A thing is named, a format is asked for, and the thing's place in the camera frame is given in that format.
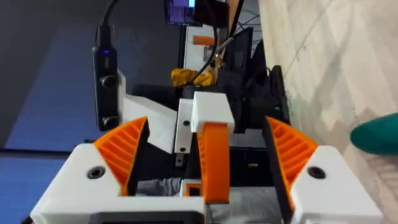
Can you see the white box with orange part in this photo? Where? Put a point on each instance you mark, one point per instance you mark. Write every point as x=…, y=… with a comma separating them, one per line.
x=199, y=46

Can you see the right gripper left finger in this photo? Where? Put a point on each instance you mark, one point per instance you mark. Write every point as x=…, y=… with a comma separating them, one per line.
x=81, y=186

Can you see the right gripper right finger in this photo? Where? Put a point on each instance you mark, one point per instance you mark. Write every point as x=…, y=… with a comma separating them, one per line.
x=329, y=193

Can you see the computer monitor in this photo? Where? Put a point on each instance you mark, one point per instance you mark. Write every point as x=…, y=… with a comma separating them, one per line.
x=192, y=12

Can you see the green disc with holes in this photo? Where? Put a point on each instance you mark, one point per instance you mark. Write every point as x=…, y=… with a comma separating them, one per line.
x=376, y=134

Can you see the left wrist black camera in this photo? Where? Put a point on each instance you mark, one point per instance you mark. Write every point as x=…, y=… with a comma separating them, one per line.
x=106, y=90

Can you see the yellow crumpled object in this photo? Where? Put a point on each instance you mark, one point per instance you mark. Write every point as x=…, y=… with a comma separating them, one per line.
x=186, y=77

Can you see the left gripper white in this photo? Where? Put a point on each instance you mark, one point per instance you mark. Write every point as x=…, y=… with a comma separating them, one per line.
x=149, y=121

